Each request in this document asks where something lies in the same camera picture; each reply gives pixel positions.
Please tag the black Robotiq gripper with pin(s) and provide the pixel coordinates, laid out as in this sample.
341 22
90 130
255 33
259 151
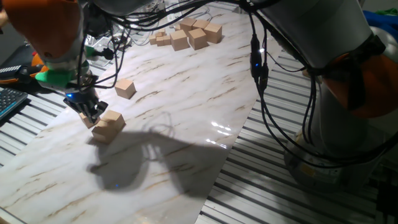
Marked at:
81 98

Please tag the medium light wooden cube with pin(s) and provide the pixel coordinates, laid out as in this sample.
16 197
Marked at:
87 122
104 133
125 88
113 119

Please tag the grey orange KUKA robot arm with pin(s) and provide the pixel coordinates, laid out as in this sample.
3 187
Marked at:
40 25

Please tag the round metal bowl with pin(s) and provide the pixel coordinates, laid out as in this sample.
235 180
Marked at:
119 40

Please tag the black computer keyboard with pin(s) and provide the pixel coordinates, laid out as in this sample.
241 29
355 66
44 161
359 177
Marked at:
11 101

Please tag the orange black teach pendant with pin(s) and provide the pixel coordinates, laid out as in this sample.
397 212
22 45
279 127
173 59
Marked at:
12 71

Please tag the black round fan housing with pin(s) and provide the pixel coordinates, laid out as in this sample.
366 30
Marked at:
96 21

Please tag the white round socket hub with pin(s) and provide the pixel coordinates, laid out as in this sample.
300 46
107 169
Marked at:
134 28

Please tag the small light wooden cube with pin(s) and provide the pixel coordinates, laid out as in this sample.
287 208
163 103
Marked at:
160 32
167 40
152 40
160 41

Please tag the white marble pattern sheet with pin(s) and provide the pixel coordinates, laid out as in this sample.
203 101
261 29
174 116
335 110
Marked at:
186 109

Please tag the large light wooden cube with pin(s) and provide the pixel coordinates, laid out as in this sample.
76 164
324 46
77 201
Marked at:
213 33
201 24
188 23
180 41
197 39

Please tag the white power strip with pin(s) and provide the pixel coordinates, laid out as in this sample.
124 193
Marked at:
174 17

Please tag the brown cardboard box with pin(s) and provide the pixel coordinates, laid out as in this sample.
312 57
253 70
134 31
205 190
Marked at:
306 73

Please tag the blue fabric bag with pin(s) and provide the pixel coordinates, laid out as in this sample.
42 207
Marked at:
384 20

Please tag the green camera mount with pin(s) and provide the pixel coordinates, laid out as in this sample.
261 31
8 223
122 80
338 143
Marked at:
53 79

